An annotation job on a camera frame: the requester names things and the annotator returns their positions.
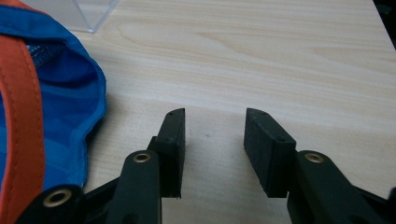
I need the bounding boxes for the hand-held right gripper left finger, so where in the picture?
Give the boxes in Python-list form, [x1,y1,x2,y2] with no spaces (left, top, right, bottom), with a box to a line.
[106,107,187,224]

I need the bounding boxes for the clear acrylic box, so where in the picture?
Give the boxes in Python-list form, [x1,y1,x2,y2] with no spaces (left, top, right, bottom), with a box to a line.
[21,0,120,34]

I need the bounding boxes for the blue and orange cloth garment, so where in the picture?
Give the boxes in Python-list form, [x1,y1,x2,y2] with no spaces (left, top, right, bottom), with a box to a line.
[0,0,108,224]

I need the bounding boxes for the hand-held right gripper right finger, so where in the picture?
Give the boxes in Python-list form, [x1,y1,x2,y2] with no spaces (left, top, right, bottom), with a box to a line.
[243,107,384,224]

